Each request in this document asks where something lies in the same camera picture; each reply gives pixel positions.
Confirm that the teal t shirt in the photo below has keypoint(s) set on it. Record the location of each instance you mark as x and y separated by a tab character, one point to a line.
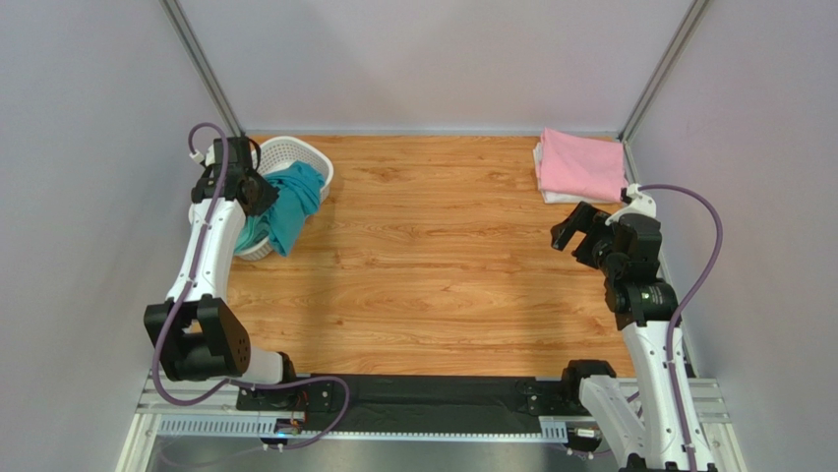
298	197

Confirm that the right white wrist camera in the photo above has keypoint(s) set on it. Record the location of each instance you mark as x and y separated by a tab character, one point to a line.
635	202

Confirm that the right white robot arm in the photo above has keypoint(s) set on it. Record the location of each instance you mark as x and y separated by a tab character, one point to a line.
645	366

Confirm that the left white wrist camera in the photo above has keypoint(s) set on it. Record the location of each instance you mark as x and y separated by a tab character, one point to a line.
204	158

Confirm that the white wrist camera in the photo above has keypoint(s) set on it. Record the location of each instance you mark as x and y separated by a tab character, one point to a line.
635	202
204	158

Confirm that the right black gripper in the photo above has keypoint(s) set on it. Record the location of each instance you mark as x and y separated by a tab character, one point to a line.
590	238

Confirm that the aluminium frame rail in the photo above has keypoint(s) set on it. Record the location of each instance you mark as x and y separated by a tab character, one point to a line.
587	411

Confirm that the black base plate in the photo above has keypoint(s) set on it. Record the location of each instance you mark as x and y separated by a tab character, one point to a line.
418	404

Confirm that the folded pink t shirt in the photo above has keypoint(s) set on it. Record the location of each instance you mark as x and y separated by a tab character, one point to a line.
581	165

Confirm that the white plastic laundry basket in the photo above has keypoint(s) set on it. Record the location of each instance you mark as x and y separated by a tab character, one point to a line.
279	153

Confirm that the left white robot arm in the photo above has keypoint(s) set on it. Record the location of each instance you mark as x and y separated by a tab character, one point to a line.
194	332

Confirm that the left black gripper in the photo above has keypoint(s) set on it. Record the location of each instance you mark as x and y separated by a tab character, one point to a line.
269	196

